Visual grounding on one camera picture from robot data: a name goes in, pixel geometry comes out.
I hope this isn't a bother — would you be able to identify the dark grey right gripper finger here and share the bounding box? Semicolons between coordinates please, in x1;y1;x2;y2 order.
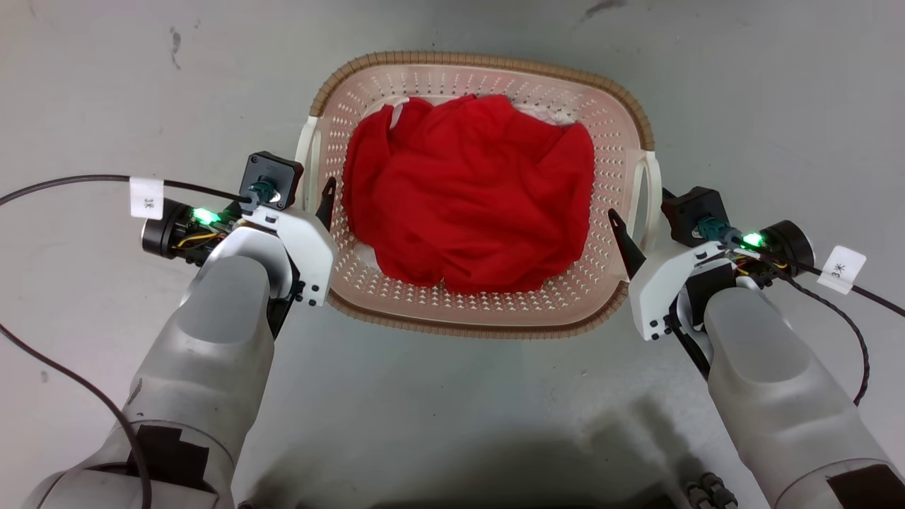
607;208;646;281

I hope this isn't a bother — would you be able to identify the red crumpled cloth garment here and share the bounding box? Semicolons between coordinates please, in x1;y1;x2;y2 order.
342;94;596;295

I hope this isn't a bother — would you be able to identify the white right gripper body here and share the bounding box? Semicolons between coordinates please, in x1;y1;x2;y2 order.
628;220;816;342

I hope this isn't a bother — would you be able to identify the black cable with white label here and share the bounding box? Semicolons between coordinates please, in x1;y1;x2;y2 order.
0;174;250;221
732;237;905;318

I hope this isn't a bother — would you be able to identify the black cable connectors cluster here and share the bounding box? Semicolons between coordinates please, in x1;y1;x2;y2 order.
684;472;740;509

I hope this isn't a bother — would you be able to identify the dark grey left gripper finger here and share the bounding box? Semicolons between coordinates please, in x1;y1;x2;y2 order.
315;176;338;231

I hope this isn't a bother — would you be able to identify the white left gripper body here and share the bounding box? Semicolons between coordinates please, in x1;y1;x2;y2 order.
141;204;337;308

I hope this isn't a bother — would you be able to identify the white garment under red cloth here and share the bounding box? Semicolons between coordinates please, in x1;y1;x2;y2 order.
387;98;582;129

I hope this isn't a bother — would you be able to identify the thin plain black cable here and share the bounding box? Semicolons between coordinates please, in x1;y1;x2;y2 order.
0;324;153;509

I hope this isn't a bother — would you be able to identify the black braided cable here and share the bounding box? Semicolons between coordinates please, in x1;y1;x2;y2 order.
767;269;871;408

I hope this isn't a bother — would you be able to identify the beige perforated plastic laundry basket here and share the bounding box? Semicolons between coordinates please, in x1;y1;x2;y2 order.
296;51;663;340

